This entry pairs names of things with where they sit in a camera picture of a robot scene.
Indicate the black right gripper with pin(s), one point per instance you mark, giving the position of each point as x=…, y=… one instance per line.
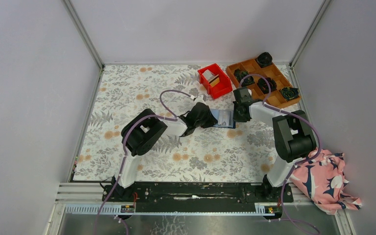
x=236, y=117

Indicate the silver credit card with chip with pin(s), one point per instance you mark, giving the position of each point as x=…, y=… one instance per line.
x=225, y=118

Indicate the rolled dark tie centre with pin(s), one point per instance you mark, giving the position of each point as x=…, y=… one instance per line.
x=267, y=85

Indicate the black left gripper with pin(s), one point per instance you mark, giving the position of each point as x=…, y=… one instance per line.
x=203, y=116

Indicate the pink floral cloth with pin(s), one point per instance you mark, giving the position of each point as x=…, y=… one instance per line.
x=323, y=181

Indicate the wooden compartment tray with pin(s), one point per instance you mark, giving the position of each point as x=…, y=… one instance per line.
x=275, y=98

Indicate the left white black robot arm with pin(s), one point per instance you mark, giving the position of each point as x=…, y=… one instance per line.
x=142, y=133

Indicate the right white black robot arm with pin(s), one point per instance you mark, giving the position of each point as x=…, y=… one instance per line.
x=293, y=134

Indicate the red plastic bin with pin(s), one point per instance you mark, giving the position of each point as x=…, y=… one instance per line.
x=222, y=88

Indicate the rolled green tie bottom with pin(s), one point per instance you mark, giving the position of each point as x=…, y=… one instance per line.
x=243, y=78

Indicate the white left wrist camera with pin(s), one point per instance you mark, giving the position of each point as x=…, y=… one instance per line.
x=201, y=98

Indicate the rolled dark tie top left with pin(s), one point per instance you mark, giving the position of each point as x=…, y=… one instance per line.
x=265, y=59

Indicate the rolled dark tie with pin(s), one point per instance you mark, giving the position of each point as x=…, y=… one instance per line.
x=265, y=59
x=267, y=85

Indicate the stack of silver cards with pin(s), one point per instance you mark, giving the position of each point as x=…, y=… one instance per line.
x=209, y=76

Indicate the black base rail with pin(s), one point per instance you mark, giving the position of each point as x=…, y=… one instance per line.
x=169, y=197

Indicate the navy blue card holder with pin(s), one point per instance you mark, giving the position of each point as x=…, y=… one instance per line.
x=215, y=113

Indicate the gold card in bin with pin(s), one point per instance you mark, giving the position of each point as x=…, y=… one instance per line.
x=214, y=81

